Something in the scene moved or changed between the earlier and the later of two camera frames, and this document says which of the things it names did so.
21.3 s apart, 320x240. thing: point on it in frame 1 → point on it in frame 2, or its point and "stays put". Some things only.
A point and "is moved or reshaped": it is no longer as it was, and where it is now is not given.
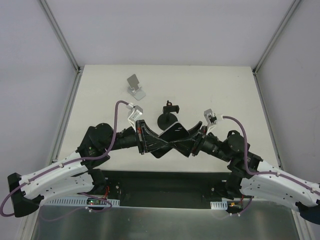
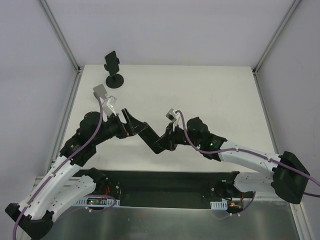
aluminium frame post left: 58,31 stays put
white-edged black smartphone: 175,132 is moved or reshaped
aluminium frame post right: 263,57 stays put
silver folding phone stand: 134,89 → 100,91
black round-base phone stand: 167,119 → 115,81
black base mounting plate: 162,189 stays put
